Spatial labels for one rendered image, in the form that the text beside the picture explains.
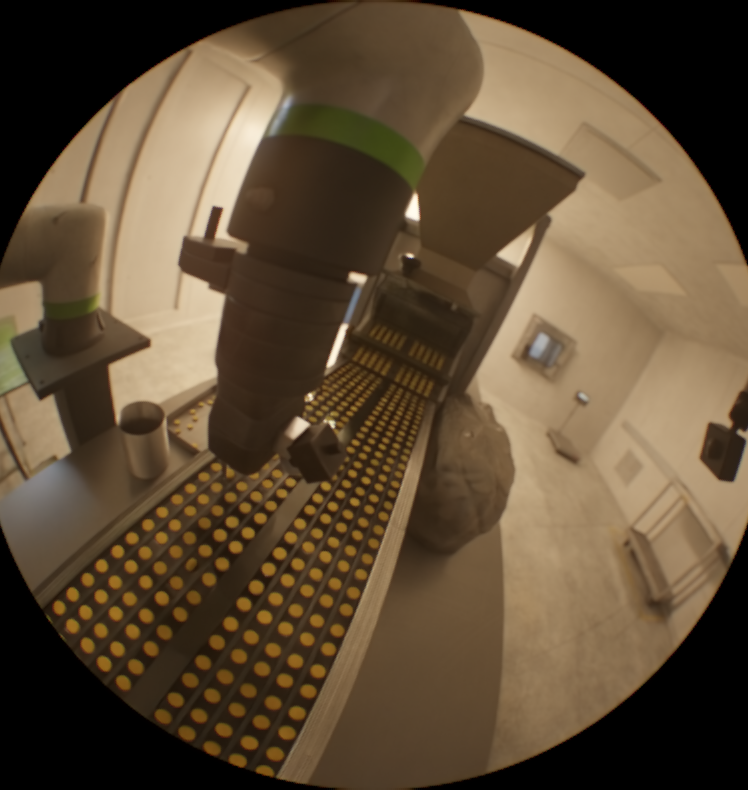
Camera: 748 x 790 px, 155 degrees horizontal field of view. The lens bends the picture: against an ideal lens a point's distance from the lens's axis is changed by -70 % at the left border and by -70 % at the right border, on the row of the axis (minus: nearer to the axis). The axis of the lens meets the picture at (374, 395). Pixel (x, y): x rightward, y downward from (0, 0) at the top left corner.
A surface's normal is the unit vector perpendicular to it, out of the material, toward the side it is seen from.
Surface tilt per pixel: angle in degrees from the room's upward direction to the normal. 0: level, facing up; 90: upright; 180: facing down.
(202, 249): 90
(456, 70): 109
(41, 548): 0
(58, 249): 97
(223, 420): 70
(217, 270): 90
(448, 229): 118
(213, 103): 90
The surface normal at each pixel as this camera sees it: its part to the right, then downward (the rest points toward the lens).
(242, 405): -0.35, 0.51
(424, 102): 0.57, 0.66
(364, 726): 0.37, -0.82
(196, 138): 0.89, 0.45
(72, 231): 0.80, 0.51
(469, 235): -0.42, 0.70
